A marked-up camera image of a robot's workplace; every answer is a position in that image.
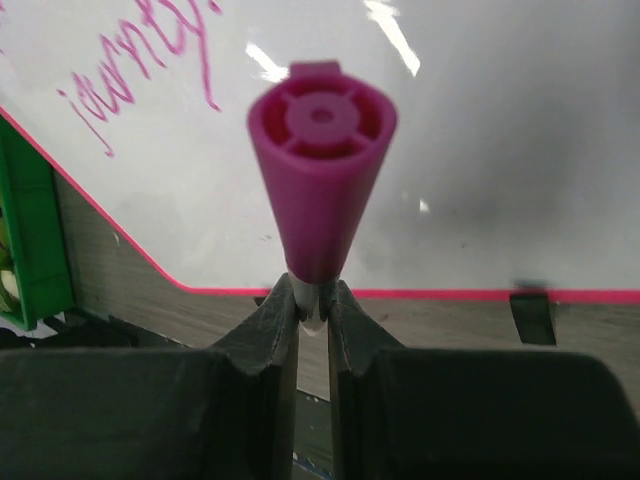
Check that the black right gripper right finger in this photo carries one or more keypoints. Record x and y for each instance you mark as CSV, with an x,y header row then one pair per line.
x,y
407,413

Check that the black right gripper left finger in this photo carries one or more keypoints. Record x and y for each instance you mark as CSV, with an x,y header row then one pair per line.
x,y
223,412

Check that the pink framed whiteboard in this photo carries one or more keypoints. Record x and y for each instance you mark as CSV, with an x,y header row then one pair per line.
x,y
515,160

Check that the purple capped marker pen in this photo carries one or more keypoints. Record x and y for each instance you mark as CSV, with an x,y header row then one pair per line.
x,y
320,138

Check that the green plastic tray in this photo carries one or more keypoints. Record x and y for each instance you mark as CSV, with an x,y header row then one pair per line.
x,y
35,237

